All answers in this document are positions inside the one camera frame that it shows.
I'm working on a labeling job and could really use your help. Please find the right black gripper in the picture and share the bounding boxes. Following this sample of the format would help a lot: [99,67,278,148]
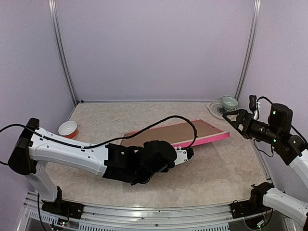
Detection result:
[223,109,281,145]

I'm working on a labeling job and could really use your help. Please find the pink wooden picture frame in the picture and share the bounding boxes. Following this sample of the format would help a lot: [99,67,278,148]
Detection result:
[117,118,231,154]

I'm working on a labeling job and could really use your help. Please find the brown cardboard backing board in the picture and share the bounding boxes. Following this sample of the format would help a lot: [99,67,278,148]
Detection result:
[120,119,223,148]

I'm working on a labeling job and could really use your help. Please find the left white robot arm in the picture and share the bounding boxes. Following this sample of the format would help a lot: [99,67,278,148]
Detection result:
[8,118,177,214]

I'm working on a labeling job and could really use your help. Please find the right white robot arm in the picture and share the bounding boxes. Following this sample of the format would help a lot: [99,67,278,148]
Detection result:
[223,103,308,231]

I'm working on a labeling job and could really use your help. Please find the pale green ceramic bowl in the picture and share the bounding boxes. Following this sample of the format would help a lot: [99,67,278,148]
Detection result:
[221,96,239,111]

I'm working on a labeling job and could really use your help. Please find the white swirl pattern plate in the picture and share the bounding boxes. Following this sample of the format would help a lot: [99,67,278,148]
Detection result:
[206,99,229,120]

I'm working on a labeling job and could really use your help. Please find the orange white bowl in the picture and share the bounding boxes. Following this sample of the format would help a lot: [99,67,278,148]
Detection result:
[58,121,78,138]

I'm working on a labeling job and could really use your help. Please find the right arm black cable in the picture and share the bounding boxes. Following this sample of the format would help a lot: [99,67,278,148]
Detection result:
[254,96,308,157]

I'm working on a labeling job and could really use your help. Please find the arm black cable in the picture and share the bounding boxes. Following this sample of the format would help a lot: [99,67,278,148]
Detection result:
[254,96,308,157]
[0,115,198,166]

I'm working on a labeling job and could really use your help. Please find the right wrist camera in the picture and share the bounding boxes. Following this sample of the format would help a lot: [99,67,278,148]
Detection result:
[249,95,260,120]

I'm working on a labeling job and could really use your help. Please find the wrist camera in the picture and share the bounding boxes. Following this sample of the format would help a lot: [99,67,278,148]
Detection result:
[249,95,260,120]
[174,147,194,166]

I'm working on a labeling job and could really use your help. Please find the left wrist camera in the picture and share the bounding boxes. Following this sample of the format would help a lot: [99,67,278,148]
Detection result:
[174,147,194,166]

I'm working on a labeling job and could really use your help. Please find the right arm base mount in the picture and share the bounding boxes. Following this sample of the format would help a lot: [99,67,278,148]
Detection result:
[230,182,274,219]

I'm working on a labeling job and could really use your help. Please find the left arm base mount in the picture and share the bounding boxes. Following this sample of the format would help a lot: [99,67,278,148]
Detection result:
[42,186,85,219]

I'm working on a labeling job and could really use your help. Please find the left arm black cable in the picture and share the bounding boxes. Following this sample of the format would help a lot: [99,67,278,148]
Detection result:
[0,115,198,166]

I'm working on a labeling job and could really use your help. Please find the aluminium front rail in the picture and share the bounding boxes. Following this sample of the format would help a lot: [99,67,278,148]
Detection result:
[16,190,296,231]

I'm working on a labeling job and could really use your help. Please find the right aluminium corner post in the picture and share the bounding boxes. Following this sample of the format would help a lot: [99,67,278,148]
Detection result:
[235,0,262,102]

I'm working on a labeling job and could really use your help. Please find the aluminium corner post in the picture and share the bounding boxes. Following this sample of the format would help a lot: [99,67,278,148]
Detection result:
[48,0,78,106]
[235,0,262,102]

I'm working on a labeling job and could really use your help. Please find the left aluminium corner post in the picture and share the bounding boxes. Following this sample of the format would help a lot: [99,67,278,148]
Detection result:
[48,0,78,106]

